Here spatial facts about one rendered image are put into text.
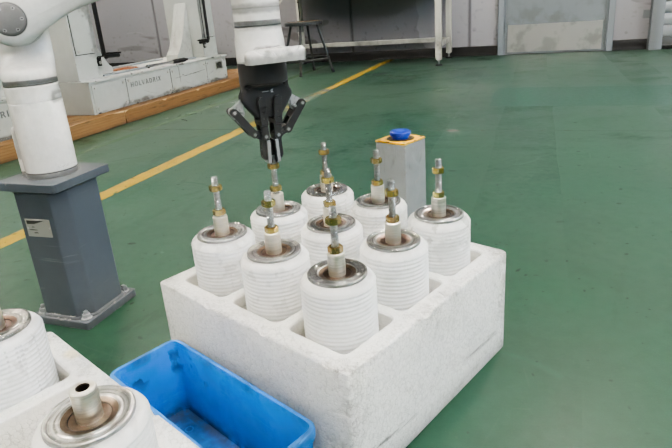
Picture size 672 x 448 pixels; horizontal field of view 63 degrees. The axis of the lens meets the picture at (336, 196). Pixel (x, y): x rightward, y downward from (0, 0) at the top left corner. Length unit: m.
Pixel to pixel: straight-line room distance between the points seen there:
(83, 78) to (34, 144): 2.33
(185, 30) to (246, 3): 3.64
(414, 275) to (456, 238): 0.11
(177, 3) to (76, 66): 1.35
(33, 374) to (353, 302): 0.37
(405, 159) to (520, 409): 0.47
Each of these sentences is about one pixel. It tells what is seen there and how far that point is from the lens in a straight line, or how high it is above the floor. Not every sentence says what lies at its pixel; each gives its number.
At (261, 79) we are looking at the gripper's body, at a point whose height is 0.47.
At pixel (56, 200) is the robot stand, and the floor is 0.26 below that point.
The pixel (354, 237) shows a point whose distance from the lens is 0.82.
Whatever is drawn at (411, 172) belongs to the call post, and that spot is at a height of 0.25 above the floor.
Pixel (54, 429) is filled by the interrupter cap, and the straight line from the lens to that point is 0.55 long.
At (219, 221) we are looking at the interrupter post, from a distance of 0.84.
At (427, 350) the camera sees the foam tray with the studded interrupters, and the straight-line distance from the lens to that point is 0.78.
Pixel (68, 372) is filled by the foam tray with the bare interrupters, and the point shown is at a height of 0.18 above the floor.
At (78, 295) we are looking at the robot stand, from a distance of 1.21.
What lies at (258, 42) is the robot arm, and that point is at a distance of 0.84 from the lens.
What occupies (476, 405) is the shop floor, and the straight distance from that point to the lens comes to 0.89.
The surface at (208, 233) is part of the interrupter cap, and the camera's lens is 0.87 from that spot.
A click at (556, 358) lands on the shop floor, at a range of 1.00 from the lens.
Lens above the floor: 0.57
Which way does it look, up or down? 19 degrees down
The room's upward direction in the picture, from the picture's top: 4 degrees counter-clockwise
